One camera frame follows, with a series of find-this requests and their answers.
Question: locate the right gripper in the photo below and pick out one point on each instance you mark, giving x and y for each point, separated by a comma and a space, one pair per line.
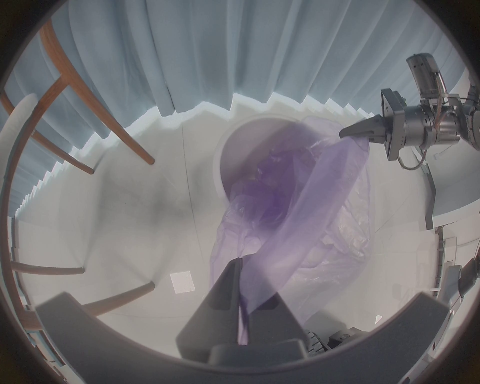
392, 127

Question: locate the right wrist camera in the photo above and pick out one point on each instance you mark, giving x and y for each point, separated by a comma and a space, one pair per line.
400, 100

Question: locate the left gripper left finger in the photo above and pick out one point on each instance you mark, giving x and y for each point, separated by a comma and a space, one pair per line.
210, 326

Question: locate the purple plastic bag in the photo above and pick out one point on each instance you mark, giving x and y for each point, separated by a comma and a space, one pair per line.
307, 210

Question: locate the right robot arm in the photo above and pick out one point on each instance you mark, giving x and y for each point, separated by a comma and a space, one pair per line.
423, 75

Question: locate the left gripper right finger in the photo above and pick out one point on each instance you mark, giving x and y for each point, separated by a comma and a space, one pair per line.
277, 326

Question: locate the white cushioned wooden chair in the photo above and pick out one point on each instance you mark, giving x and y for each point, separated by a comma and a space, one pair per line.
123, 135

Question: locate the pale blue curtain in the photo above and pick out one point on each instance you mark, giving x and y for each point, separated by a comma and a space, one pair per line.
225, 56

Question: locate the white trash bin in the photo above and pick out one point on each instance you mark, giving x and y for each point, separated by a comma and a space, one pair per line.
240, 150

